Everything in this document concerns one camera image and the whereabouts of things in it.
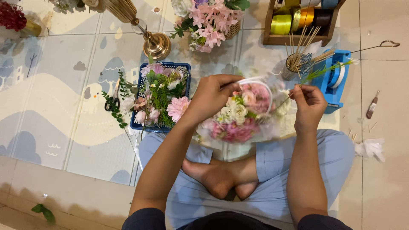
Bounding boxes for person's right hand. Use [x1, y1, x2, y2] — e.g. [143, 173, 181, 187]
[289, 84, 328, 135]

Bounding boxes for person's left hand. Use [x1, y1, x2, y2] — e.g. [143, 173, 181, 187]
[188, 74, 245, 124]

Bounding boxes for green filler sprig stem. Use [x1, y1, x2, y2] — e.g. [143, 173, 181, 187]
[275, 59, 356, 110]

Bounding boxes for white-handled flower basket arrangement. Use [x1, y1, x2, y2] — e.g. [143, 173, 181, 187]
[195, 76, 293, 144]

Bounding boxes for blue tape dispenser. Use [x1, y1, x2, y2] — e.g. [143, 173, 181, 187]
[311, 49, 352, 114]

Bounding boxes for cup of bamboo skewers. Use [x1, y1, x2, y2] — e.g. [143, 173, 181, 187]
[281, 26, 337, 81]

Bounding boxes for blue plastic basket of flowers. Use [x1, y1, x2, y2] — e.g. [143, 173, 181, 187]
[130, 62, 192, 134]

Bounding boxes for cut skewer bits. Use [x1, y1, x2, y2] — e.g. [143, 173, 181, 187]
[346, 121, 378, 142]

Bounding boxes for person's light blue trousers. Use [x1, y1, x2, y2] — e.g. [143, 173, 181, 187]
[137, 129, 355, 230]

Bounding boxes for wicker basket of pink flowers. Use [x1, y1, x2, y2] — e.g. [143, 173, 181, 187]
[169, 0, 252, 53]

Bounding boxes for crumpled white plastic scrap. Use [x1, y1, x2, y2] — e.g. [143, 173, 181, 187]
[354, 138, 386, 163]

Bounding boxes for gold metal vase stand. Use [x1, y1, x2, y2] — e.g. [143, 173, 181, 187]
[105, 0, 172, 61]

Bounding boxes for person's bare feet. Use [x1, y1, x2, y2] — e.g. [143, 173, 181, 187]
[181, 156, 260, 201]

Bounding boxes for wooden rack of ribbon spools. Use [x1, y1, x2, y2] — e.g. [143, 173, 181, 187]
[263, 0, 347, 47]

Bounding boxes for green leafy vine sprig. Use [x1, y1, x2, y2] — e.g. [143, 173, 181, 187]
[101, 70, 131, 129]

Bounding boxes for thin metal rod with loop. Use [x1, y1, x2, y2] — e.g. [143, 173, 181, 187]
[344, 40, 401, 55]

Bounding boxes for person's dark shirt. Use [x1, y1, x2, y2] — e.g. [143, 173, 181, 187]
[121, 208, 353, 230]

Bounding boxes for patterned foam play mat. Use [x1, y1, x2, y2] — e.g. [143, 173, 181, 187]
[0, 0, 341, 187]

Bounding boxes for bunch of white flowers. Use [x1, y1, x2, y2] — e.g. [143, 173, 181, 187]
[49, 0, 107, 14]

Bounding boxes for gold cylinder container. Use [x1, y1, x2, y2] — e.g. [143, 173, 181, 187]
[19, 20, 43, 37]

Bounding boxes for loose green leaf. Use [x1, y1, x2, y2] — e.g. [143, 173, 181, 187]
[31, 203, 56, 224]

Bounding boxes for bunch of red flowers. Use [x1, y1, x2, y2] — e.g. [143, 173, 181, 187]
[0, 1, 28, 32]

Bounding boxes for black-handled scissors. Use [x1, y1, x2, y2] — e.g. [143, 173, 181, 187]
[104, 78, 121, 112]

